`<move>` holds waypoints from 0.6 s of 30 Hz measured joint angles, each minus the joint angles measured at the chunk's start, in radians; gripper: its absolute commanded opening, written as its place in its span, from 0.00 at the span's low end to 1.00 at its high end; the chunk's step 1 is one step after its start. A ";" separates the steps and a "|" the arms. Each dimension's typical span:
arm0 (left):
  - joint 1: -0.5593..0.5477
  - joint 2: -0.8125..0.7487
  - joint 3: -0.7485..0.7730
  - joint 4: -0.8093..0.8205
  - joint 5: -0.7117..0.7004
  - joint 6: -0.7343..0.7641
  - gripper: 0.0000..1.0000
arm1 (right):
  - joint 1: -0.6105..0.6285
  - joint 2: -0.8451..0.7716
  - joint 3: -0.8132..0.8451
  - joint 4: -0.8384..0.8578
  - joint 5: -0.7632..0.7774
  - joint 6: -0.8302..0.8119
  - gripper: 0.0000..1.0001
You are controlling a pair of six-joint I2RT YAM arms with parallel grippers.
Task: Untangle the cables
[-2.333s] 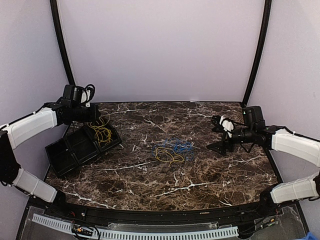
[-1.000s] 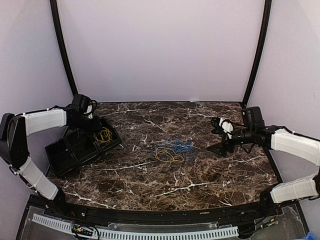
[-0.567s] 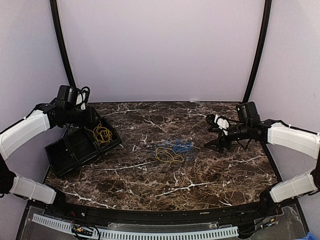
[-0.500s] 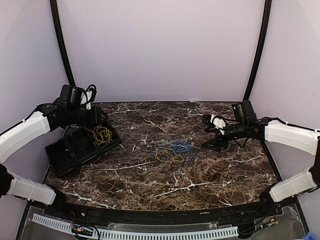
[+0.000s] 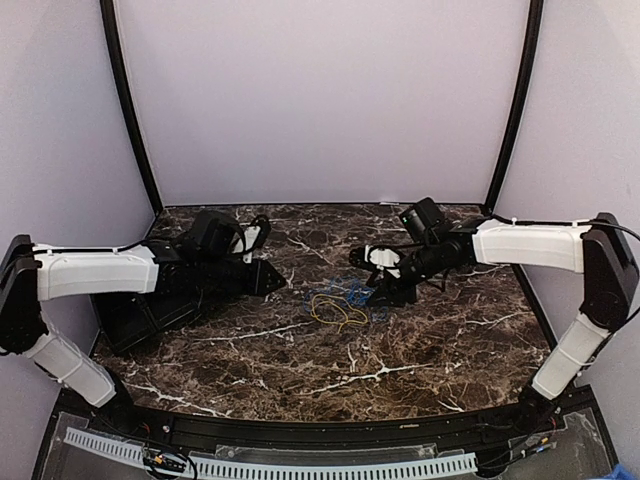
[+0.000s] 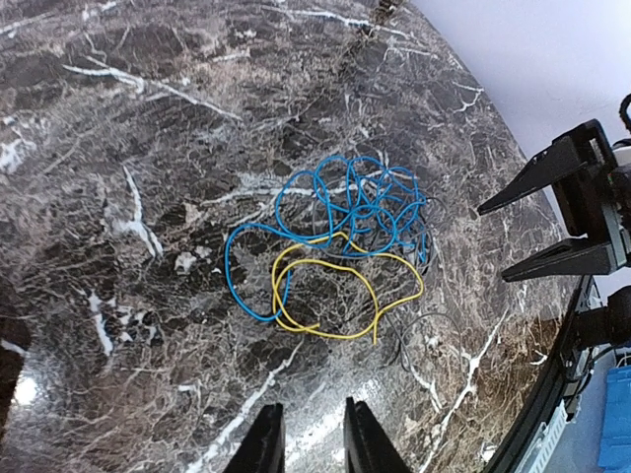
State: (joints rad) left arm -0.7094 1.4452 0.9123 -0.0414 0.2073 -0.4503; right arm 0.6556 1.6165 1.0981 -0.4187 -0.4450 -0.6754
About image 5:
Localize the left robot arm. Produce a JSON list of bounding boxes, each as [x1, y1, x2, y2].
[[1, 211, 286, 436]]

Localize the black front rail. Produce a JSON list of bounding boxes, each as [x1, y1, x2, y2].
[[54, 389, 601, 459]]

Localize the blue cable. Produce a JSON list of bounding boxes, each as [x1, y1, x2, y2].
[[302, 274, 391, 324]]

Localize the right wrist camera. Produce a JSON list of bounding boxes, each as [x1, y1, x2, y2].
[[348, 245, 406, 279]]

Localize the black frame post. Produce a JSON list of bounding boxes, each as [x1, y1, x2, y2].
[[99, 0, 164, 216], [483, 0, 544, 213]]

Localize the black compartment tray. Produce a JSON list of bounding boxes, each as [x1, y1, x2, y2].
[[90, 292, 202, 356]]

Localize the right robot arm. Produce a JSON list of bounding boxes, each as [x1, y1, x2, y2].
[[349, 198, 639, 434]]

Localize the left black frame post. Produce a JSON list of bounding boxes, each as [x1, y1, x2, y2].
[[99, 0, 164, 216]]

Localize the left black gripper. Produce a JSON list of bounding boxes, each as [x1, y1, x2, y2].
[[198, 253, 285, 296]]

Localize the blue object at corner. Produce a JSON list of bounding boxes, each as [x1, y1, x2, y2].
[[606, 464, 639, 480]]

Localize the yellow cable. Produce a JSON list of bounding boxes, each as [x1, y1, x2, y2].
[[308, 292, 369, 335]]

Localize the white slotted cable duct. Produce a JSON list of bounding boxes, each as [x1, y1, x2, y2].
[[63, 427, 478, 479]]

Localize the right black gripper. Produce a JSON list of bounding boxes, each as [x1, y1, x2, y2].
[[367, 239, 446, 307]]

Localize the right black frame post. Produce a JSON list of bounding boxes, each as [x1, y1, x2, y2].
[[483, 0, 544, 213]]

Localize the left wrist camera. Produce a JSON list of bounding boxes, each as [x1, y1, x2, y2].
[[232, 215, 271, 264]]

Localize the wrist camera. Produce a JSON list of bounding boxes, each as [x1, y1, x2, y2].
[[348, 245, 406, 279], [232, 215, 271, 264]]

